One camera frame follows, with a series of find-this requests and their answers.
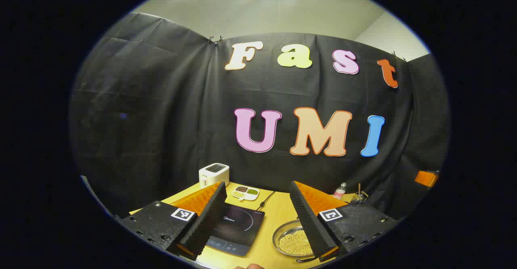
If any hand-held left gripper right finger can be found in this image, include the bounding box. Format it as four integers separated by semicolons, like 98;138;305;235
289;181;400;263

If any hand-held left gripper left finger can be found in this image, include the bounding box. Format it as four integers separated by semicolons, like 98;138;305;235
120;181;227;261

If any steel pot with black handle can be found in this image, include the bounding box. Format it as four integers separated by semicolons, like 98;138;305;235
272;220;319;263

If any black induction cooktop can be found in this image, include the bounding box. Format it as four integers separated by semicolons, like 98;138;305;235
206;203;265;256

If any pile of soybeans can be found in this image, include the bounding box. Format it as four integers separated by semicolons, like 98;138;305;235
279;229;313;256

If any white divided dish with beans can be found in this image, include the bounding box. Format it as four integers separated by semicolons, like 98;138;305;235
232;185;260;202

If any black backdrop cloth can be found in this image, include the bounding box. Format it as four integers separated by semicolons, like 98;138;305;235
69;13;451;221

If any black power cable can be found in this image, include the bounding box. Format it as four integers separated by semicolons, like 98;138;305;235
256;191;276;211

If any grey ribbed cable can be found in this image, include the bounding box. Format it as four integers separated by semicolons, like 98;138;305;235
80;175;116;218

